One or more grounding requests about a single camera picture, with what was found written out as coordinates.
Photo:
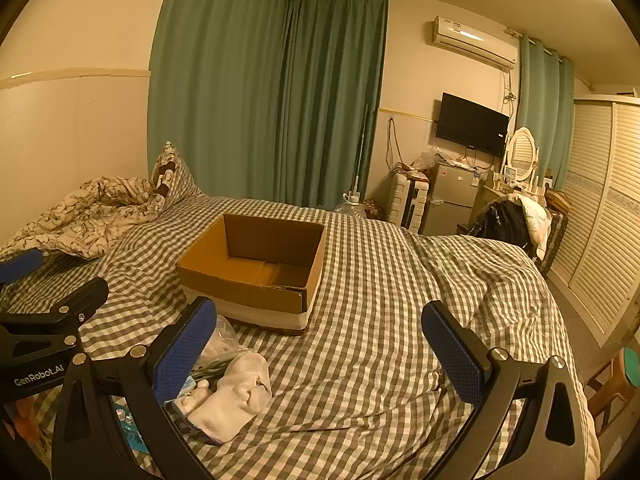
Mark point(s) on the narrow green curtain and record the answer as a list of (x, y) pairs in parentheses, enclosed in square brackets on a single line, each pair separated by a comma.
[(545, 110)]

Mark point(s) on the clear plastic bag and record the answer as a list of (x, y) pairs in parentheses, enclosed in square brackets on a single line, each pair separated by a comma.
[(222, 340)]

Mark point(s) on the grey checkered bed quilt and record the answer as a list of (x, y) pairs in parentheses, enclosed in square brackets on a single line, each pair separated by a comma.
[(375, 360)]

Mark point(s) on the white coat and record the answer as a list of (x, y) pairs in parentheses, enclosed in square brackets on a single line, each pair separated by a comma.
[(536, 220)]

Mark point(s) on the small grey fridge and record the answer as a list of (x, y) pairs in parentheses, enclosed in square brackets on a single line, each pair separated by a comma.
[(450, 200)]

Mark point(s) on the black backpack on chair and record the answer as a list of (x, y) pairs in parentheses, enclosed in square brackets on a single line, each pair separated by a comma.
[(505, 225)]

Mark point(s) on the clear water jug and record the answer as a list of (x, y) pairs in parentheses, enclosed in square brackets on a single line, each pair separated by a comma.
[(350, 209)]

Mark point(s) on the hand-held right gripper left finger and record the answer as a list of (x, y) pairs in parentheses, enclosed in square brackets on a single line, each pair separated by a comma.
[(177, 360)]

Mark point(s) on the white suitcase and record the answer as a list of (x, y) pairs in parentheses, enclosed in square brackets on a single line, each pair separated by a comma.
[(407, 202)]

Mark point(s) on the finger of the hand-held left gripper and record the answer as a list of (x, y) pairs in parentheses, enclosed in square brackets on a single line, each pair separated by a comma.
[(75, 300), (20, 265)]

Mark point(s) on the black wall television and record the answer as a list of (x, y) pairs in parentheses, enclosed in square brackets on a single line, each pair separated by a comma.
[(470, 122)]

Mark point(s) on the thin mop pole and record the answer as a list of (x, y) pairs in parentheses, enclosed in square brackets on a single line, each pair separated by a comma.
[(361, 160)]

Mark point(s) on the white louvered wardrobe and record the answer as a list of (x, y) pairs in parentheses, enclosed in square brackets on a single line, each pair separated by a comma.
[(605, 210)]

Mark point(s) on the brown cardboard box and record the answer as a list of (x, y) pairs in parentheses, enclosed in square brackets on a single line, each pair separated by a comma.
[(295, 305)]

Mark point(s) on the dark striped suitcase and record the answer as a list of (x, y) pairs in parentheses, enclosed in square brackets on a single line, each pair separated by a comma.
[(556, 240)]

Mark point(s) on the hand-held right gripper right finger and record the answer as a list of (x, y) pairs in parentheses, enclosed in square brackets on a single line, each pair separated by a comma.
[(452, 355)]

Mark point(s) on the printed white blanket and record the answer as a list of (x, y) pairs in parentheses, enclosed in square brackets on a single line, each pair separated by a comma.
[(75, 220)]

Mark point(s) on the checkered pillow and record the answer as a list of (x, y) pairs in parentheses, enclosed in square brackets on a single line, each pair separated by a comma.
[(184, 180)]

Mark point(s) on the white sock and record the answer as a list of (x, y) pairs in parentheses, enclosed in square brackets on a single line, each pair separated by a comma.
[(240, 395)]

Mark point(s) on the oval white vanity mirror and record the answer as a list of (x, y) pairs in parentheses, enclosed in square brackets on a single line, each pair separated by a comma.
[(522, 152)]

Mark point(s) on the wide green curtain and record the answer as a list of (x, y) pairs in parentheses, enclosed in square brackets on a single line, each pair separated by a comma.
[(250, 85)]

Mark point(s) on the white air conditioner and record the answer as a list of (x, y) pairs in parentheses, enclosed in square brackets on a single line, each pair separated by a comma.
[(475, 42)]

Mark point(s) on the silver blister pack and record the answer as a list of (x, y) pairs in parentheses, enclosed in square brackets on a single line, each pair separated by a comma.
[(131, 435)]

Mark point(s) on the white dressing table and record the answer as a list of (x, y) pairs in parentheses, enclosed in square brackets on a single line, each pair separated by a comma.
[(492, 194)]

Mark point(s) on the grey-green plastic strip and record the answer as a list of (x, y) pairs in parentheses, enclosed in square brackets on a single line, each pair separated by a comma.
[(212, 369)]

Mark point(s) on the green wooden stool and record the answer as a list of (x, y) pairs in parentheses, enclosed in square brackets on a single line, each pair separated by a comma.
[(627, 375)]

